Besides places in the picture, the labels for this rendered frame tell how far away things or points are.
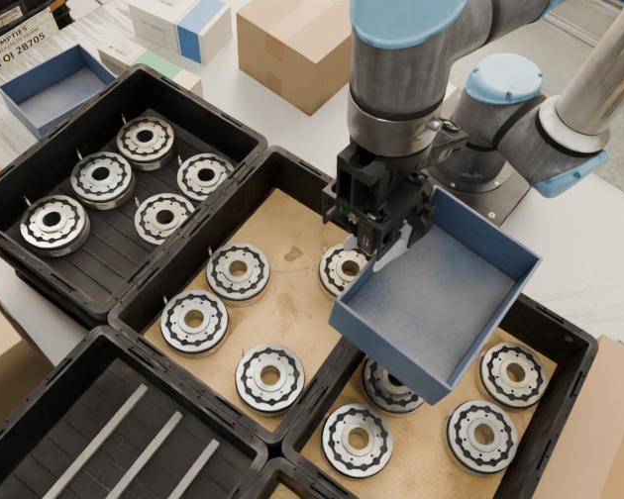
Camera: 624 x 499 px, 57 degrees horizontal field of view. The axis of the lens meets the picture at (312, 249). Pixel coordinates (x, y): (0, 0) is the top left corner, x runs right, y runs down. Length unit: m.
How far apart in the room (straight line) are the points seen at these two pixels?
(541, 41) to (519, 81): 1.84
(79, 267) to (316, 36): 0.67
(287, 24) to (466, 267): 0.74
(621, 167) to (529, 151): 1.55
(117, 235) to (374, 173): 0.64
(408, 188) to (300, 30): 0.79
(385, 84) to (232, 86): 0.99
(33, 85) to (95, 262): 0.54
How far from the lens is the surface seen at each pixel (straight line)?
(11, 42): 2.00
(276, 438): 0.78
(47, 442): 0.93
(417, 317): 0.69
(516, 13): 0.46
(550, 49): 2.84
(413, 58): 0.40
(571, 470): 0.95
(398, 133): 0.45
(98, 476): 0.90
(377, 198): 0.50
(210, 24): 1.40
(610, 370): 1.02
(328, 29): 1.29
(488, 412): 0.92
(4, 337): 0.92
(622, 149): 2.59
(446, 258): 0.73
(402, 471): 0.89
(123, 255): 1.00
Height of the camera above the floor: 1.69
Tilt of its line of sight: 61 degrees down
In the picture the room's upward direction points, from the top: 9 degrees clockwise
